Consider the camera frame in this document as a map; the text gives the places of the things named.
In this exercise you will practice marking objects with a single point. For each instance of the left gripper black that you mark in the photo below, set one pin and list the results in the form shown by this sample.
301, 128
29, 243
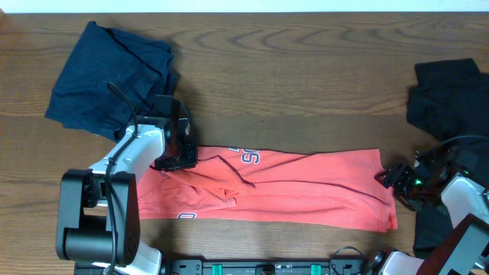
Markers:
177, 160

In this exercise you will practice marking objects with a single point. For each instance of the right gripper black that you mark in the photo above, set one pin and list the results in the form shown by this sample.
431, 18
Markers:
397, 176

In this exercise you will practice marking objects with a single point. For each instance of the orange red t-shirt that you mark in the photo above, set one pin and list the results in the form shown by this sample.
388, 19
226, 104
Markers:
336, 189

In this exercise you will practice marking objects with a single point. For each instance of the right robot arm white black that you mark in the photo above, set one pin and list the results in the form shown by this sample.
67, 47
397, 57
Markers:
442, 178

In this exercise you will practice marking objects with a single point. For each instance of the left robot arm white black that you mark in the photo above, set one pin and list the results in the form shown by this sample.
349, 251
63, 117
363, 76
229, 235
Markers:
98, 224

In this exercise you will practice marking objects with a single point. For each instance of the black clothes pile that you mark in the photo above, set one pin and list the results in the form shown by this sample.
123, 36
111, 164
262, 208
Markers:
450, 102

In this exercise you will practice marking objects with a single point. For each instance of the folded navy blue shirt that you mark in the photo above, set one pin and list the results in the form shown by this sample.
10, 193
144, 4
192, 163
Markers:
109, 76

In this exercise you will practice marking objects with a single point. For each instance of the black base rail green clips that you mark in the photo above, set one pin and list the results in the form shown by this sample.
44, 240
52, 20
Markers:
244, 267

